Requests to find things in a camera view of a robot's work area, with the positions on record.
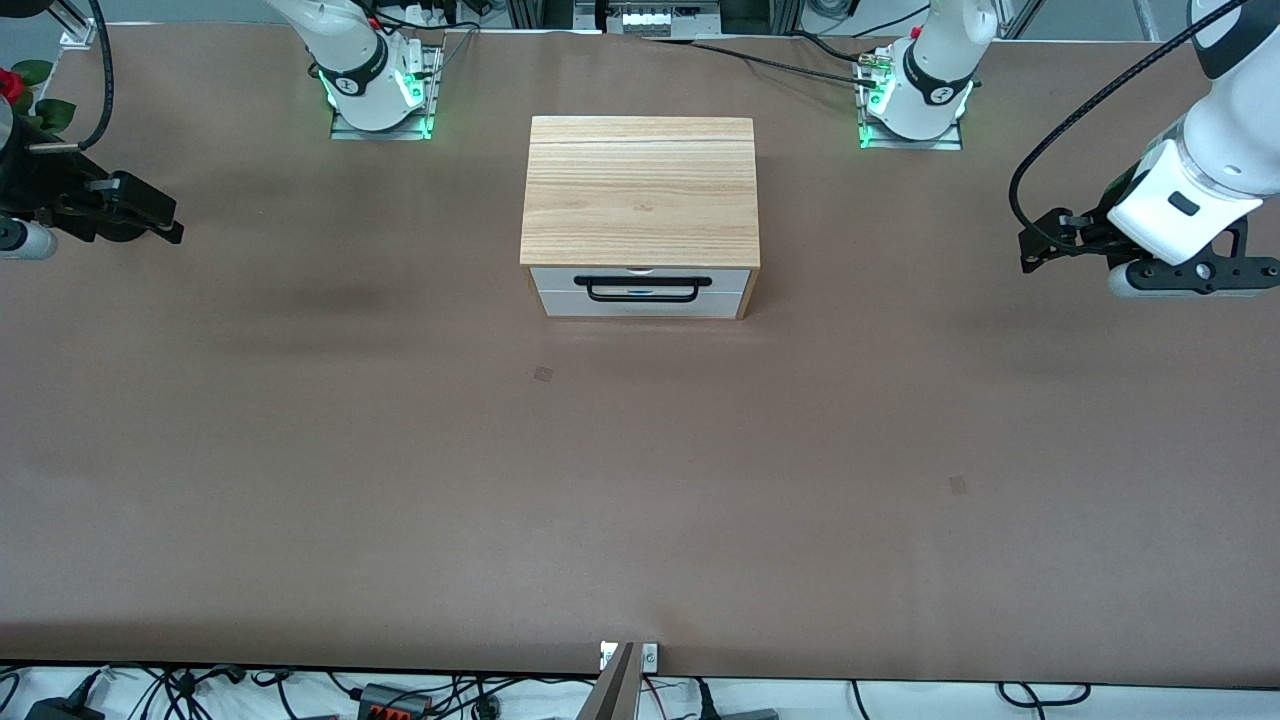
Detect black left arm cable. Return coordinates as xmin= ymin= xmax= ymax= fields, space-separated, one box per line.
xmin=1008 ymin=0 xmax=1246 ymax=256

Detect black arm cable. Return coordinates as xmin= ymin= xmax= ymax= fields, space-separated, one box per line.
xmin=1008 ymin=0 xmax=1246 ymax=256
xmin=28 ymin=0 xmax=116 ymax=153

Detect red rose with green leaves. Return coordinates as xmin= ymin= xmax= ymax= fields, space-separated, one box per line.
xmin=0 ymin=60 xmax=78 ymax=136

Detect white drawer with black handle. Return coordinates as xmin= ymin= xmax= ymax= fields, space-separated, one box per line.
xmin=530 ymin=267 xmax=752 ymax=304

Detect aluminium corner profile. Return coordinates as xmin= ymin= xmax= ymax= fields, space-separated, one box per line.
xmin=58 ymin=0 xmax=98 ymax=48

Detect thin black table cable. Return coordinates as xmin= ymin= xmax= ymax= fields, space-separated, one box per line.
xmin=690 ymin=32 xmax=863 ymax=63

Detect white socket strip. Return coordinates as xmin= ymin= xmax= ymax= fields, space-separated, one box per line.
xmin=598 ymin=0 xmax=701 ymax=39

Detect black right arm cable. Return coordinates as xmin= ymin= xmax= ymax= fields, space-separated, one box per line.
xmin=28 ymin=0 xmax=116 ymax=153

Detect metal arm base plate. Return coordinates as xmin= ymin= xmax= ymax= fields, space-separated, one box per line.
xmin=857 ymin=50 xmax=964 ymax=151
xmin=330 ymin=45 xmax=443 ymax=141

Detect small metal bracket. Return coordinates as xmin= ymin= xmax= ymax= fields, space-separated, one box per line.
xmin=599 ymin=641 xmax=660 ymax=672

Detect black looped cable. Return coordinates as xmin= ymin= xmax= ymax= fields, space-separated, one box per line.
xmin=998 ymin=682 xmax=1091 ymax=708

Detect aluminium frame post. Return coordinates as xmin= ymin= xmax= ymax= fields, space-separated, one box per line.
xmin=505 ymin=0 xmax=576 ymax=31

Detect light wooden drawer cabinet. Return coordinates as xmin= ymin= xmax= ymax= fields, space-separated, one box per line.
xmin=519 ymin=115 xmax=762 ymax=321

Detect thick black table cable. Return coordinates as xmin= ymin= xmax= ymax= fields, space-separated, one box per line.
xmin=650 ymin=38 xmax=881 ymax=87

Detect black box with orange connectors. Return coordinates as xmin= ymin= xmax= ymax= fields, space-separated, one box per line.
xmin=355 ymin=683 xmax=433 ymax=720

